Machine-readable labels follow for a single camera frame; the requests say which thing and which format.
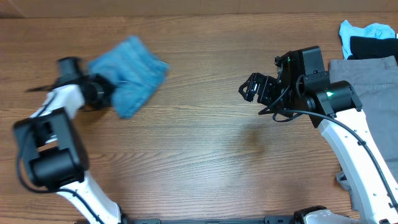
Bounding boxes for light blue denim jeans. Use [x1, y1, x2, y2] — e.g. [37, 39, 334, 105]
[88, 35, 170, 119]

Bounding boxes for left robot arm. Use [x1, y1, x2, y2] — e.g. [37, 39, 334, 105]
[13, 57, 129, 223]

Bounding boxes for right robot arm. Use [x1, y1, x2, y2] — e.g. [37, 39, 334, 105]
[238, 45, 397, 223]

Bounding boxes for black garment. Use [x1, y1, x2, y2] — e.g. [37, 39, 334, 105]
[348, 36, 397, 60]

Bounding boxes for grey trousers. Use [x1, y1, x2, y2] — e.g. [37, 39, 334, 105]
[328, 55, 398, 211]

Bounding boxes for light blue cloth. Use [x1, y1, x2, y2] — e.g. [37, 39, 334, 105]
[339, 20, 396, 60]

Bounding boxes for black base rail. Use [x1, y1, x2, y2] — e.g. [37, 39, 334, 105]
[122, 215, 295, 224]

